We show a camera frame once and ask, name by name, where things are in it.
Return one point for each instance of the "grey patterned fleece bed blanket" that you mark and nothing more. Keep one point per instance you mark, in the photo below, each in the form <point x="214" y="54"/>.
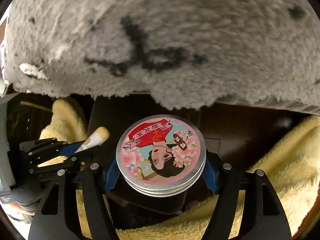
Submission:
<point x="183" y="53"/>

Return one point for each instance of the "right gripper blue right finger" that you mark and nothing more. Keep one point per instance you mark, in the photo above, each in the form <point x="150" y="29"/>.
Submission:
<point x="244" y="197"/>

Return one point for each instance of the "yellow fleece blanket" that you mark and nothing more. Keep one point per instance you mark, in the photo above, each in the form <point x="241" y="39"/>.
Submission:
<point x="283" y="144"/>

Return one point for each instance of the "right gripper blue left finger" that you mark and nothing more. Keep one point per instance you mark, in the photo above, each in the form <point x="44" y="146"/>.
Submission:
<point x="57" y="216"/>

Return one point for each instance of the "person's left hand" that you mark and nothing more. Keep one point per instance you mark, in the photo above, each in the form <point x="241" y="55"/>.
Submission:
<point x="16" y="212"/>

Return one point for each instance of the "round pictured metal tin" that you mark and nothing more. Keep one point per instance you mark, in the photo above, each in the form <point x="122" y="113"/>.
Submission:
<point x="161" y="155"/>

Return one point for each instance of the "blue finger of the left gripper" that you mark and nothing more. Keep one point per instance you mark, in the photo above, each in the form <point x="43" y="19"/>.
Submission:
<point x="51" y="147"/>
<point x="70" y="164"/>

